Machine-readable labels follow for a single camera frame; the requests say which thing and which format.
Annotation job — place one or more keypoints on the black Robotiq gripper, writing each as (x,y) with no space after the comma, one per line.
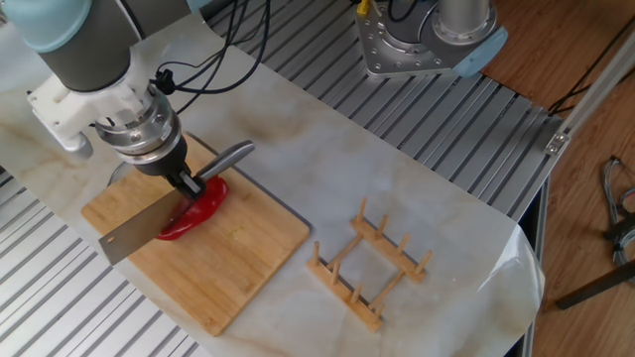
(164,161)

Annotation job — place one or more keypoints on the red chili pepper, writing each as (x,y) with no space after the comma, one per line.
(203,210)

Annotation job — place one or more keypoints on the steel cleaver knife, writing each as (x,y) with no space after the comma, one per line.
(134,233)

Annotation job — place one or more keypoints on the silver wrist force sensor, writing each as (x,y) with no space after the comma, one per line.
(139,131)

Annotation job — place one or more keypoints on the wooden cutting board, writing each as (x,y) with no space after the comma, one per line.
(223,258)

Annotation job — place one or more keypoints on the glossy marble pattern mat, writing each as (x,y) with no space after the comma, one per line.
(347,163)

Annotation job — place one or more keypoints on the wooden peg rack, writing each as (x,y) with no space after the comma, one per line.
(367,315)

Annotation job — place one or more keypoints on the yellow plastic object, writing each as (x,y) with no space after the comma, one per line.
(363,6)

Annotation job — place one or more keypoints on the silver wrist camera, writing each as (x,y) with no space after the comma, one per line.
(77,145)

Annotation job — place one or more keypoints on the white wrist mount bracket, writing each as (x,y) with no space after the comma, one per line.
(84,106)

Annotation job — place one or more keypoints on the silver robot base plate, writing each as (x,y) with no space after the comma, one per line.
(387,54)

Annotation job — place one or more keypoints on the aluminium frame post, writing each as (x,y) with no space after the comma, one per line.
(595,94)

